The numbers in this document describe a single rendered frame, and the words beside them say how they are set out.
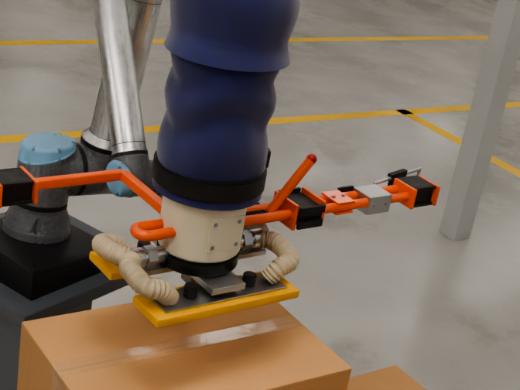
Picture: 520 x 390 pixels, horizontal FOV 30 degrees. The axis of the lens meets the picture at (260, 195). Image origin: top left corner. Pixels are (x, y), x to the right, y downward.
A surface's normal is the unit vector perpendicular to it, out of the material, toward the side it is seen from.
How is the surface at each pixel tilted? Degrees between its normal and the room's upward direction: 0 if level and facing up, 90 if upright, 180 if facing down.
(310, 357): 0
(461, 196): 90
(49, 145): 2
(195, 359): 0
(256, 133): 73
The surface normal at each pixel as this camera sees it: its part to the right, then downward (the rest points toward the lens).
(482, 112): -0.82, 0.11
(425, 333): 0.15, -0.91
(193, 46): -0.46, -0.18
